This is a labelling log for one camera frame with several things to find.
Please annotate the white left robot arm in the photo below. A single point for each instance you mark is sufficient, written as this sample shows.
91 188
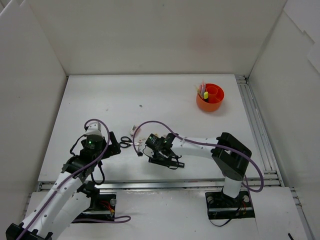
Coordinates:
71 194

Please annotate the orange round divided container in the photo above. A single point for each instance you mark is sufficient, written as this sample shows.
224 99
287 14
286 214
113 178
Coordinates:
216 96

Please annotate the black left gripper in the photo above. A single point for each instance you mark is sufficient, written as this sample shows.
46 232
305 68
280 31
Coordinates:
111 148

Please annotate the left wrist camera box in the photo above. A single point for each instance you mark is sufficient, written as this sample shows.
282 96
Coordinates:
94 128

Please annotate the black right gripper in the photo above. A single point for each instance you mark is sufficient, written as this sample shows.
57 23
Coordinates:
165 161

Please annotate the yellow slim highlighter pen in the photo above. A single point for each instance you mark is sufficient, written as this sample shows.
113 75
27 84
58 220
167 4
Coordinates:
201 86

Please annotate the yellow capped black highlighter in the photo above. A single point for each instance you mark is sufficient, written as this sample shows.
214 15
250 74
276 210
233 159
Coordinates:
206 96

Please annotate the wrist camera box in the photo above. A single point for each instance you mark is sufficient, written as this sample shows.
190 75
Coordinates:
142 148
94 128

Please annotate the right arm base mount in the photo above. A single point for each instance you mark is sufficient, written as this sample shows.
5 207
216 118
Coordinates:
222 207

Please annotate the black handled scissors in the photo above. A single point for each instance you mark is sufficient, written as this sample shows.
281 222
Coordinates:
126 142

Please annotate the aluminium rail frame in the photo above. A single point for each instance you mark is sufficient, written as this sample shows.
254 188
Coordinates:
164 203

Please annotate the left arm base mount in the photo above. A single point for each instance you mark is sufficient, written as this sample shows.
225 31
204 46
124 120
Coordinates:
102 205

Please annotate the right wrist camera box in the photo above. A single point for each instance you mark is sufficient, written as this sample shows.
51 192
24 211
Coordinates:
142 148

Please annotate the blue slim highlighter pen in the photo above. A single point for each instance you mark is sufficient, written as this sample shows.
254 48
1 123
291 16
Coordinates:
203 87

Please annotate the pink white mini stapler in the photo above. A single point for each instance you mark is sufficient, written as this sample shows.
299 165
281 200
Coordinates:
134 130

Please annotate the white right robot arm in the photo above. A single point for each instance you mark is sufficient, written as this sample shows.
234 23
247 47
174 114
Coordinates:
229 154

